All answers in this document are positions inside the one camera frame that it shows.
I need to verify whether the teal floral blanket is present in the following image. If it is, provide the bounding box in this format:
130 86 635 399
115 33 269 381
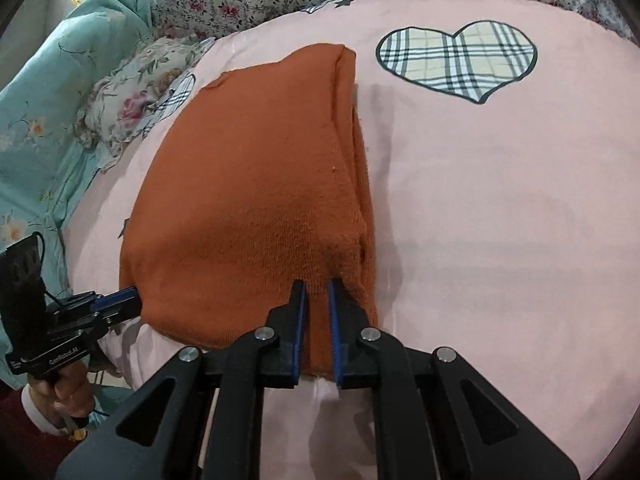
0 0 166 301

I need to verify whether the person's left hand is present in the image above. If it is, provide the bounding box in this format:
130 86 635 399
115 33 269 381
27 355 97 422

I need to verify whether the floral ruffled pillow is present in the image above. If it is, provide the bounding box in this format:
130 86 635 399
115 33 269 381
75 35 218 173

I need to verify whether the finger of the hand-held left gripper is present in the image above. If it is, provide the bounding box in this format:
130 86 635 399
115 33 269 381
97 294 142 325
65 286 138 310

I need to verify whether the pink bed sheet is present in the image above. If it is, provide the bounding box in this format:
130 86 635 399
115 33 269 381
62 0 640 480

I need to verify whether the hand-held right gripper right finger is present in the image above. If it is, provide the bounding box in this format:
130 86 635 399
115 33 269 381
327 280 581 480

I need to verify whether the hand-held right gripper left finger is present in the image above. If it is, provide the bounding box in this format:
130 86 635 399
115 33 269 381
55 280 307 480

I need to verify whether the orange knit sweater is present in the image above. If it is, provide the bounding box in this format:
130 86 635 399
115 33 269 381
118 42 379 378

